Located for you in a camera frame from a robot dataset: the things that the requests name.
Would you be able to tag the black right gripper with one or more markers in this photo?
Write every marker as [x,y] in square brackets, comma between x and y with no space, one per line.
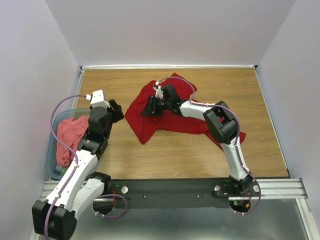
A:
[148,109]

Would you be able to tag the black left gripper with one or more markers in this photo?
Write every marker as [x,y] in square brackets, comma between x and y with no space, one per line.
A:
[117,113]

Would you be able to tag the dark red t-shirt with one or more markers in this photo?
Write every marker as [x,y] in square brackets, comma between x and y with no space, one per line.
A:
[145,126]

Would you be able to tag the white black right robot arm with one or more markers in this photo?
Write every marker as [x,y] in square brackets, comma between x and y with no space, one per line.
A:
[222,124]

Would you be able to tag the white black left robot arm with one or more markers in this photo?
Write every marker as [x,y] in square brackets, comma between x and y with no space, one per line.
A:
[56,217]

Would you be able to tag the pink t-shirt in bin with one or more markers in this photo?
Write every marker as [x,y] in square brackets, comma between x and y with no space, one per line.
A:
[70,131]

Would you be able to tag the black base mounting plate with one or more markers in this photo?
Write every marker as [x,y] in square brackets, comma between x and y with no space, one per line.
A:
[173,194]

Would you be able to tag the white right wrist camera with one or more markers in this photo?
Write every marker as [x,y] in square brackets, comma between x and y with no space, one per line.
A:
[158,90]

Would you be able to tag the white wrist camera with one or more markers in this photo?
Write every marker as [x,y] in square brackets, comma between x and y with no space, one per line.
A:
[98,99]
[158,90]

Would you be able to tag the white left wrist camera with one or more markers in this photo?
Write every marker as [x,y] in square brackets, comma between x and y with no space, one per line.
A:
[98,99]

